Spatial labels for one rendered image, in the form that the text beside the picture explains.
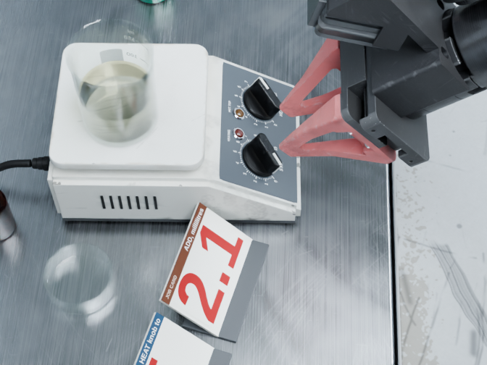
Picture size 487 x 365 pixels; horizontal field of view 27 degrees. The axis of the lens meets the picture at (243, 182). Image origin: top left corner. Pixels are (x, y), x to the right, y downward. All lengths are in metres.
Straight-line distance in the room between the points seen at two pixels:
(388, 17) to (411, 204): 0.28
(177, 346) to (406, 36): 0.30
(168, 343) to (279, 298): 0.10
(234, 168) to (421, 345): 0.20
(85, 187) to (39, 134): 0.12
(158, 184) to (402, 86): 0.23
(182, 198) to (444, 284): 0.22
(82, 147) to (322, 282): 0.22
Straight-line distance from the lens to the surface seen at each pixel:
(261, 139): 0.81
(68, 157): 0.79
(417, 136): 0.69
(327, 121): 0.67
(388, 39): 0.63
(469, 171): 0.89
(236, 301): 0.81
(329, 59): 0.71
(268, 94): 0.84
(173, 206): 0.82
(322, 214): 0.85
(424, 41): 0.64
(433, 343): 0.81
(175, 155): 0.78
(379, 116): 0.65
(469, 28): 0.65
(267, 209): 0.82
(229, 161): 0.80
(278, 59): 0.95
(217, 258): 0.81
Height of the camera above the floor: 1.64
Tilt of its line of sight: 58 degrees down
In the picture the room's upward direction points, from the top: straight up
